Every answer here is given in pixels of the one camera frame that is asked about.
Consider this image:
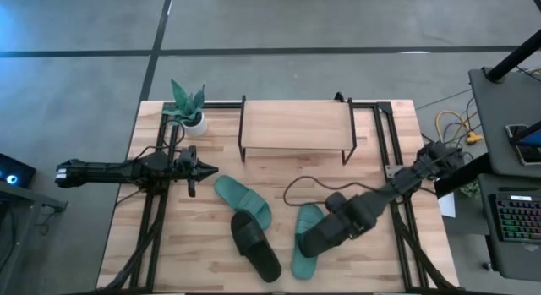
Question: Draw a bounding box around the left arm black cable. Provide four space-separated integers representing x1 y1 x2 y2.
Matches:
120 118 187 203

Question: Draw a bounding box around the green snake plant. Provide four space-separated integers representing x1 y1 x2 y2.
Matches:
161 78 207 127

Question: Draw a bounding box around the grey side table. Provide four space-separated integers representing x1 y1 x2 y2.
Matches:
0 180 68 295

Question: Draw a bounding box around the wooden shelf with black frame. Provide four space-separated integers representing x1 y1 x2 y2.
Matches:
238 95 358 166

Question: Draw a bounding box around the black metal table frame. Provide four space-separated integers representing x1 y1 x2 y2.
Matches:
96 101 462 295

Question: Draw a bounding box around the black round pole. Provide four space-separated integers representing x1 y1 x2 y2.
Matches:
484 28 541 83

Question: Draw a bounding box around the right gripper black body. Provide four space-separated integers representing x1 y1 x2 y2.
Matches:
324 191 388 241

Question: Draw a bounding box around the green slide sandal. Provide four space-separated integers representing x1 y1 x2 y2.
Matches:
290 203 326 281
213 174 273 231

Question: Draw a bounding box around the black slide sandal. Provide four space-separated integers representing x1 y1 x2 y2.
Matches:
230 210 283 284
298 216 364 259

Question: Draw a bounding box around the backlit rainbow keyboard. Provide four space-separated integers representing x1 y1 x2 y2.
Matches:
489 192 541 244

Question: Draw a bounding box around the smartphone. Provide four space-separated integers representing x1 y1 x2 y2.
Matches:
505 123 541 167

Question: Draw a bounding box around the white paper sheet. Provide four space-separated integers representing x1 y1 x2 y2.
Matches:
437 192 456 219

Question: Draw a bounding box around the white plant pot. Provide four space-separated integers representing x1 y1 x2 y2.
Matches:
180 112 209 138

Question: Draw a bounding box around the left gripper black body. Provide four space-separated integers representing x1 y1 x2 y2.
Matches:
175 145 205 199

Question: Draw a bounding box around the black box with blue light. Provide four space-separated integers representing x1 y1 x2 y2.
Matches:
0 153 37 188

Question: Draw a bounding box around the yellow cable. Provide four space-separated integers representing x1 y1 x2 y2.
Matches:
434 109 484 146

